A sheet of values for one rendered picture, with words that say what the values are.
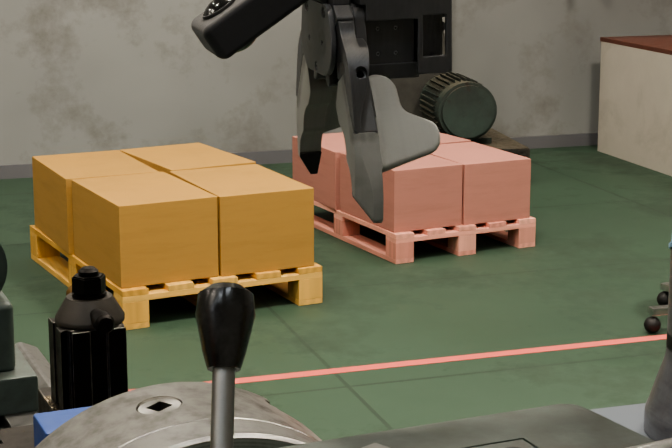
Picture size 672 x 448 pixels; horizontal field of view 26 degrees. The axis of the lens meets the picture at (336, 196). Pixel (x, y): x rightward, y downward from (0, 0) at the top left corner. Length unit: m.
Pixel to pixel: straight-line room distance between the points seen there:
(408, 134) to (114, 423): 0.33
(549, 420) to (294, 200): 4.76
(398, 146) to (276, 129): 8.00
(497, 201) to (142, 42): 2.79
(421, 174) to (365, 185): 5.60
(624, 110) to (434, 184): 2.84
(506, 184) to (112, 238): 2.02
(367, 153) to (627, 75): 8.26
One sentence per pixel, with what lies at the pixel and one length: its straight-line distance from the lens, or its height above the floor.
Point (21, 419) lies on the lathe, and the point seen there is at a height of 0.87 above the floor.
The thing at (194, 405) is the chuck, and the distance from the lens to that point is 1.08.
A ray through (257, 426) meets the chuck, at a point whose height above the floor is 1.23.
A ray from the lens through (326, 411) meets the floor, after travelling 4.67.
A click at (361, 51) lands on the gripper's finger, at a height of 1.51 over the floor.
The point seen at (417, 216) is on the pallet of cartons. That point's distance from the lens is 6.53.
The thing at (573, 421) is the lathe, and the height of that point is 1.25.
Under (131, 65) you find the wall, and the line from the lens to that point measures 8.66.
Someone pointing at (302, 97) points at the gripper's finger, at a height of 1.47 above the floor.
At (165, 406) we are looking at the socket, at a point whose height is 1.23.
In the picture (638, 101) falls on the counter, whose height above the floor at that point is 0.38.
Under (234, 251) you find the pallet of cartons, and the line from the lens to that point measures 5.68.
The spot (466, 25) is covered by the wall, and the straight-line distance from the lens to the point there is 9.24.
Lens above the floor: 1.60
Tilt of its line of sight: 12 degrees down
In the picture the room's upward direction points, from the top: straight up
